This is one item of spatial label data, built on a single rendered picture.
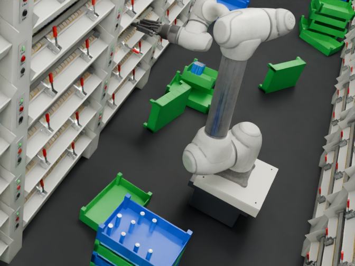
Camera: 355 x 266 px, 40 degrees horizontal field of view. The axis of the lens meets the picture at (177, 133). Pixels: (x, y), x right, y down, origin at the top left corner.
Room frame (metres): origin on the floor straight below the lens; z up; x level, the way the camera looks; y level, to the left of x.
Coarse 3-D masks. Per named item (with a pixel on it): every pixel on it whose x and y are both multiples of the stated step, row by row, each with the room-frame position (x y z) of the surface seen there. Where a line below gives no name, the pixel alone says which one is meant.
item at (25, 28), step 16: (0, 0) 1.03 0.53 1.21; (16, 0) 1.04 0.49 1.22; (32, 0) 1.11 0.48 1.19; (16, 16) 1.04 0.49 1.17; (32, 16) 1.12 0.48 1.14; (16, 48) 1.04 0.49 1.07; (0, 64) 1.03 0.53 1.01; (16, 64) 1.05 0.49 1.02; (16, 80) 1.05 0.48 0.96; (16, 96) 1.05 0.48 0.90; (0, 112) 1.03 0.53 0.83; (16, 112) 1.05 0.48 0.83; (16, 128) 1.06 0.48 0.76; (0, 160) 1.03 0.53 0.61; (16, 176) 1.06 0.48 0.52; (16, 208) 1.07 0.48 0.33; (16, 240) 1.08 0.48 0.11; (0, 256) 1.03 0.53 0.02
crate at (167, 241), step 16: (128, 208) 1.24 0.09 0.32; (144, 208) 1.23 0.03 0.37; (128, 224) 1.17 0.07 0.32; (144, 224) 1.19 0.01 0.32; (160, 224) 1.20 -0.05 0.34; (112, 240) 1.04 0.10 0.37; (128, 240) 1.10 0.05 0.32; (144, 240) 1.12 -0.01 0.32; (160, 240) 1.14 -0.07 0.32; (176, 240) 1.17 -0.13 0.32; (128, 256) 1.02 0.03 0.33; (144, 256) 1.05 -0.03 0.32; (160, 256) 1.07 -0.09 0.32; (176, 256) 1.06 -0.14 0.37
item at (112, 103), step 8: (136, 64) 2.40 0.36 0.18; (144, 64) 2.41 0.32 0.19; (136, 72) 2.35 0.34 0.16; (144, 72) 2.39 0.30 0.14; (128, 80) 2.25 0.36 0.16; (136, 80) 2.26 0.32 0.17; (120, 88) 2.15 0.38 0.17; (128, 88) 2.19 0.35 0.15; (112, 96) 2.06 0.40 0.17; (120, 96) 2.10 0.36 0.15; (112, 104) 1.98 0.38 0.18; (104, 112) 1.92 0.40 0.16; (112, 112) 1.96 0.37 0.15; (104, 120) 1.88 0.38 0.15
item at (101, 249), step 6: (96, 240) 1.06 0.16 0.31; (96, 246) 1.06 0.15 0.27; (102, 246) 1.05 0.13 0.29; (102, 252) 1.05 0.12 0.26; (108, 252) 1.04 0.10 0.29; (114, 252) 1.08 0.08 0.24; (108, 258) 1.04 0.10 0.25; (114, 258) 1.04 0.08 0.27; (120, 258) 1.03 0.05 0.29; (180, 258) 1.15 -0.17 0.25; (120, 264) 1.03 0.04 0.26; (126, 264) 1.02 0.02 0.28; (132, 264) 1.05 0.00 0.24; (174, 264) 1.08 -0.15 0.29
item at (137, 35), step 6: (150, 6) 2.40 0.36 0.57; (156, 6) 2.41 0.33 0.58; (156, 12) 2.41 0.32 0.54; (162, 12) 2.41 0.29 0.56; (150, 18) 2.34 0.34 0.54; (156, 18) 2.38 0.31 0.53; (120, 36) 2.06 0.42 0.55; (132, 36) 2.11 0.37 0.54; (138, 36) 2.15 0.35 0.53; (126, 42) 2.05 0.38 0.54; (132, 42) 2.08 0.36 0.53; (120, 48) 1.98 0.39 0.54; (120, 54) 1.94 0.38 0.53; (114, 60) 1.88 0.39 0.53; (120, 60) 1.96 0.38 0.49; (114, 66) 1.81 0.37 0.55
